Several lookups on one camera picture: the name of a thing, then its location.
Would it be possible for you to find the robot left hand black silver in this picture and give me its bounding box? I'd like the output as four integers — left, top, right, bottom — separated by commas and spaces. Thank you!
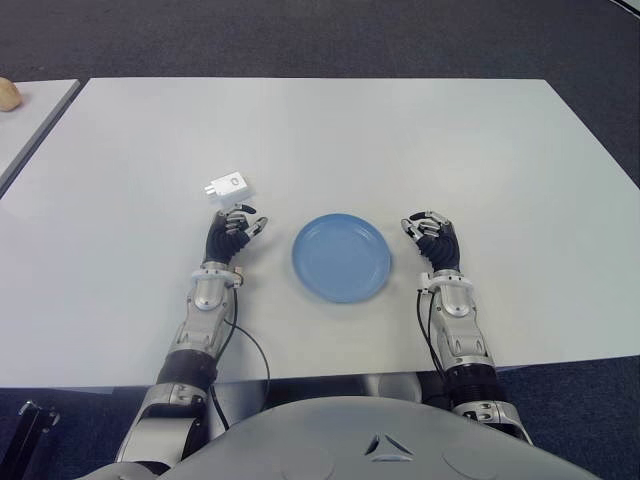
203, 202, 270, 267

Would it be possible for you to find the robot right hand black silver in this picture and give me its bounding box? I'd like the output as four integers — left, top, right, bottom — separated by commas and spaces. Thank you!
399, 209, 462, 274

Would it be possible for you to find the white charger block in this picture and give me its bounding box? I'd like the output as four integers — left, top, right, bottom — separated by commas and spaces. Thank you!
201, 170, 256, 207

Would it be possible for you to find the blue round plate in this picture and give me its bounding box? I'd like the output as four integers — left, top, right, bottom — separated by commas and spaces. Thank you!
291, 213, 393, 305

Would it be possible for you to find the grey robot lower body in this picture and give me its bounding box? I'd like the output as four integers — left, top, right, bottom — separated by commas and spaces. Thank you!
359, 372, 424, 401

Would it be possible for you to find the grey robot torso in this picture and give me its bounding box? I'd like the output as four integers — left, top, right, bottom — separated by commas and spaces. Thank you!
87, 394, 599, 480

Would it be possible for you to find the beige bread-like object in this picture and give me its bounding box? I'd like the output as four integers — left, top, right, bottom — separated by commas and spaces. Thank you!
0, 77, 24, 112

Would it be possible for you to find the black metal stand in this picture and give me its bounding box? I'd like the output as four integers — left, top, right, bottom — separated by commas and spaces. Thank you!
0, 399, 60, 480

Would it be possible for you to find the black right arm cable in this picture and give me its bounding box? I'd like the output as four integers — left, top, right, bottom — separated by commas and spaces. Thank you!
417, 289, 447, 381

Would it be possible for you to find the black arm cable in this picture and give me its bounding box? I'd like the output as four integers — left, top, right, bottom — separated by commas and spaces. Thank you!
208, 284, 272, 432
417, 289, 447, 381

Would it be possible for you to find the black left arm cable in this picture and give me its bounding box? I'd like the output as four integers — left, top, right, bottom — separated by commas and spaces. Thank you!
208, 284, 272, 432

